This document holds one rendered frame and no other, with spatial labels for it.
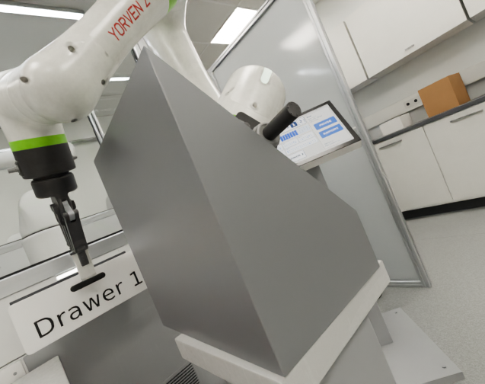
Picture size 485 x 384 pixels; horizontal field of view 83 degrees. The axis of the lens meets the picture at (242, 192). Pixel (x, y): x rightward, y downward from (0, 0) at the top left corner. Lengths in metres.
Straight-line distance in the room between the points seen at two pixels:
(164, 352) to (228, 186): 0.79
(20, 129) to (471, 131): 2.92
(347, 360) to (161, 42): 0.81
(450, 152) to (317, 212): 2.68
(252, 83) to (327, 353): 0.44
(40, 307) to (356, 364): 0.64
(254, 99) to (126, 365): 0.81
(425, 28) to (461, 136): 1.08
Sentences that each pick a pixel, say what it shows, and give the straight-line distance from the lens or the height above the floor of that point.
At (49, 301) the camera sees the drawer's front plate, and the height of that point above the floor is 0.90.
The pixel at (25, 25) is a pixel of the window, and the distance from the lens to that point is 1.23.
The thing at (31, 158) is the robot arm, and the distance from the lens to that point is 0.63.
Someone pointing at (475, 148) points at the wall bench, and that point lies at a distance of 3.01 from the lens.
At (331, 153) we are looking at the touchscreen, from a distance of 1.22.
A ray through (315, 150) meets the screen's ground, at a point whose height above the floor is 1.00.
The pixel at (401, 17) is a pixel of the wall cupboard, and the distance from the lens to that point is 3.48.
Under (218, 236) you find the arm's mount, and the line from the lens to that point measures 0.30.
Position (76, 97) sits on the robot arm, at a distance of 0.51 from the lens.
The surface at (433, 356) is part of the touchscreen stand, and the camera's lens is 1.51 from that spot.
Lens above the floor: 0.96
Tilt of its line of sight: level
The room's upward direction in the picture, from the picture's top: 23 degrees counter-clockwise
